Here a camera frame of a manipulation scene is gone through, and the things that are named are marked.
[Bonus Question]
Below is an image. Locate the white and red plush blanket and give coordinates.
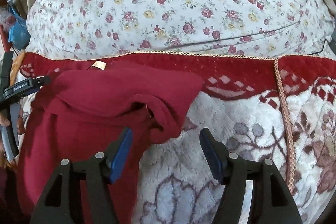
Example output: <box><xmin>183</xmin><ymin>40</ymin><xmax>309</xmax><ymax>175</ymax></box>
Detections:
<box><xmin>21</xmin><ymin>52</ymin><xmax>335</xmax><ymax>223</ymax></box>

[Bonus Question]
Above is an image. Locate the person's left hand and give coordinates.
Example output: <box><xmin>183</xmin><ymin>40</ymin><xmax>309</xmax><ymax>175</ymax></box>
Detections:
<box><xmin>0</xmin><ymin>108</ymin><xmax>26</xmax><ymax>159</ymax></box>

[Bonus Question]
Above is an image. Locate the blue plastic bag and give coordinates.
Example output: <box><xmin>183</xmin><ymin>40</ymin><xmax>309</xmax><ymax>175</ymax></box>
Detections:
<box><xmin>7</xmin><ymin>6</ymin><xmax>30</xmax><ymax>50</ymax></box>

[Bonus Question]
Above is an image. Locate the floral white quilt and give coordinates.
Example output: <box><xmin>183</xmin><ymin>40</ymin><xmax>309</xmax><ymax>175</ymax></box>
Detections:
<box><xmin>27</xmin><ymin>0</ymin><xmax>335</xmax><ymax>60</ymax></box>

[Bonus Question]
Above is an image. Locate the dark red knit garment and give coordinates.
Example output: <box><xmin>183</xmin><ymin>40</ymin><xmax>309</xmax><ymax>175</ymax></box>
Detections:
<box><xmin>17</xmin><ymin>61</ymin><xmax>203</xmax><ymax>223</ymax></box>

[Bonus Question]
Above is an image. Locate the orange checkered plush blanket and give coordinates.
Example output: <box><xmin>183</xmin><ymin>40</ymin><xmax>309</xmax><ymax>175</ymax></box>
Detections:
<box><xmin>10</xmin><ymin>51</ymin><xmax>26</xmax><ymax>86</ymax></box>

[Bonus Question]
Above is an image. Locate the black cable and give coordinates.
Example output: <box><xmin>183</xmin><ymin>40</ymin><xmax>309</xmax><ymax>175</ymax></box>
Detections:
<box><xmin>178</xmin><ymin>0</ymin><xmax>332</xmax><ymax>55</ymax></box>

